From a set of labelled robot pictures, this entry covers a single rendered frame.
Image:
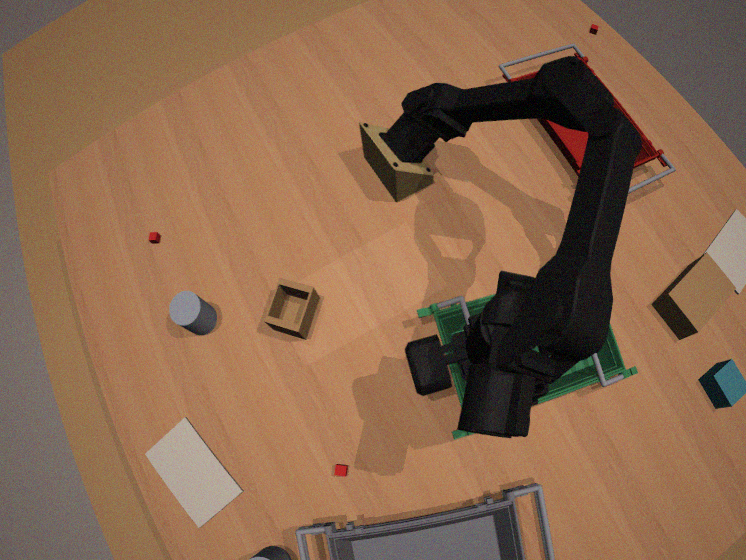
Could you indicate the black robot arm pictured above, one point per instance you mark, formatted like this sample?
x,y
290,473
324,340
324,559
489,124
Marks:
x,y
566,308

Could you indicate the grey cylinder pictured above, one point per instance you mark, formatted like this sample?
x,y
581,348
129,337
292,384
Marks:
x,y
271,553
193,313

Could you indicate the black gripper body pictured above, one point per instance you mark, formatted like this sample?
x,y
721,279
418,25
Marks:
x,y
428,365

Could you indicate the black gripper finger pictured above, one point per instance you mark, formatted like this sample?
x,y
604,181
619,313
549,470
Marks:
x,y
457,337

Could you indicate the teal cube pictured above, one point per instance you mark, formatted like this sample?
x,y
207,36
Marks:
x,y
724,384

